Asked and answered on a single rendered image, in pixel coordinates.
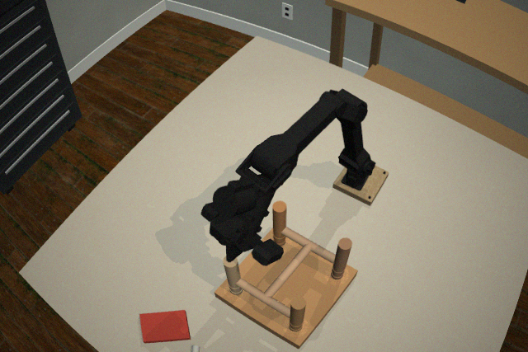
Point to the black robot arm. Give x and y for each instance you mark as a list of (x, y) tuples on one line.
[(274, 158)]

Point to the red flat rectangular pad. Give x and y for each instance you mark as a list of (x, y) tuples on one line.
[(164, 326)]

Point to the wooden stool legs with h-shaped crossbars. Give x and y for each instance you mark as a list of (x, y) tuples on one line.
[(297, 308)]

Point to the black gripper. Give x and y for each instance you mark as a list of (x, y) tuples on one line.
[(265, 252)]

